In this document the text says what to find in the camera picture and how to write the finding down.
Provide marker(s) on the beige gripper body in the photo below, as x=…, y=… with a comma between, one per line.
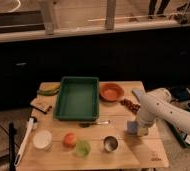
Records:
x=142, y=130

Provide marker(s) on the blue sponge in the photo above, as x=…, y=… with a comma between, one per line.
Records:
x=132, y=127

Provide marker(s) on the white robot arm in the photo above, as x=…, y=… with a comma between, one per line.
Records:
x=156, y=104

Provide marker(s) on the green plastic tray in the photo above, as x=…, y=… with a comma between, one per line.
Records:
x=78, y=99

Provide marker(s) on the bunch of dark grapes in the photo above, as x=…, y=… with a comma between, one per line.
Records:
x=134, y=108

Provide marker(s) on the metal cup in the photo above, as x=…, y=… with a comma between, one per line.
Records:
x=110, y=143

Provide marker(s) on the light blue cloth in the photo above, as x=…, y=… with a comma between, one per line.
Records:
x=139, y=94

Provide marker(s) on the green bin with items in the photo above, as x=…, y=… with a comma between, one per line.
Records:
x=183, y=138

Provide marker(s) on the orange bowl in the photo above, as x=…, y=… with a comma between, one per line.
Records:
x=111, y=92

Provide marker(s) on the dark device on floor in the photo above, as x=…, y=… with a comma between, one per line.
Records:
x=180, y=93

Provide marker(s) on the green cup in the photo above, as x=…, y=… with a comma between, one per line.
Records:
x=82, y=148

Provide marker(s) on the orange tomato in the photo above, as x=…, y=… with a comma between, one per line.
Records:
x=70, y=140

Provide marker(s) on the green cucumber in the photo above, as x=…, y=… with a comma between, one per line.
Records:
x=47, y=92

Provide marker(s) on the white round container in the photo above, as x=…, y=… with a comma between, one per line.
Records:
x=42, y=140

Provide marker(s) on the brown wooden block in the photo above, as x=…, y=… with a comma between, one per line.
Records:
x=40, y=105

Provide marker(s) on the yellow banana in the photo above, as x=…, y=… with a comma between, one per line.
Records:
x=48, y=88

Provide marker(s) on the black pole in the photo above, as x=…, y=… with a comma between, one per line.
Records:
x=12, y=133

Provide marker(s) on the white handled brush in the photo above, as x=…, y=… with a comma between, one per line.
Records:
x=23, y=144

